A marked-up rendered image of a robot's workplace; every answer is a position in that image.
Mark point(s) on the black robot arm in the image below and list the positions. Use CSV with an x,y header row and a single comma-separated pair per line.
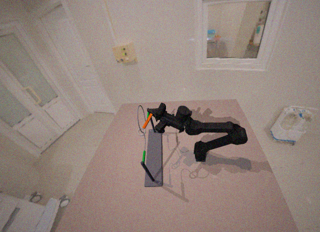
x,y
183,121

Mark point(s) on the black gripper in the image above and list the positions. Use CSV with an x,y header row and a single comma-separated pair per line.
x,y
162,113

